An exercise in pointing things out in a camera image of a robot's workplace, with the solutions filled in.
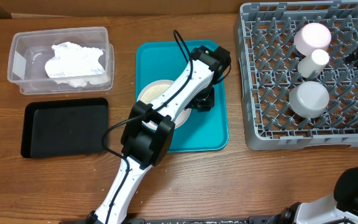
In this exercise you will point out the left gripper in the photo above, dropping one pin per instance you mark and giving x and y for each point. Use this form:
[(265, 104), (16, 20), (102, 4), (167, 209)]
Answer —
[(206, 103)]

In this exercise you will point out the large white plate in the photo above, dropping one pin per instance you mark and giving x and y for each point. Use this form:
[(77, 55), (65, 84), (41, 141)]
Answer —
[(155, 89)]

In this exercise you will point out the grey-blue bowl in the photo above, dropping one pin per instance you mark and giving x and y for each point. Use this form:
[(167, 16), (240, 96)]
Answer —
[(309, 100)]

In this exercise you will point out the white cup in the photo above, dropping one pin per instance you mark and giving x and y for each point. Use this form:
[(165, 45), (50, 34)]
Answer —
[(312, 65)]

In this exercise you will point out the pink bowl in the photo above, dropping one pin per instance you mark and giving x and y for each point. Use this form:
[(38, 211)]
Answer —
[(311, 37)]

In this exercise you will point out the white napkin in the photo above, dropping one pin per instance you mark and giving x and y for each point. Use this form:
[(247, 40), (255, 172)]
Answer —
[(79, 63)]

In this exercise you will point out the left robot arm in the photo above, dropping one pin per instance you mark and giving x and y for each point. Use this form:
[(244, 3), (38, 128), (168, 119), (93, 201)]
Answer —
[(149, 129)]

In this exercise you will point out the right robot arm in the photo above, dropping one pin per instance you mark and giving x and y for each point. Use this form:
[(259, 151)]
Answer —
[(340, 207)]

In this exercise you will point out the teal serving tray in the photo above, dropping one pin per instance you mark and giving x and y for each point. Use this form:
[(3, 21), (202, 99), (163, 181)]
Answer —
[(202, 131)]

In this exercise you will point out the black plastic tray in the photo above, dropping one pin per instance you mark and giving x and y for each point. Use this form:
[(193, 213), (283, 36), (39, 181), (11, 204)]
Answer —
[(64, 128)]

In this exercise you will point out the clear plastic bin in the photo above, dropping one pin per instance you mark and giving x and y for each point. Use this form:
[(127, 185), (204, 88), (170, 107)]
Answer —
[(31, 50)]

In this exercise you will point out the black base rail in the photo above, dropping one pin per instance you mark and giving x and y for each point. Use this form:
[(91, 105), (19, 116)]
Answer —
[(249, 220)]

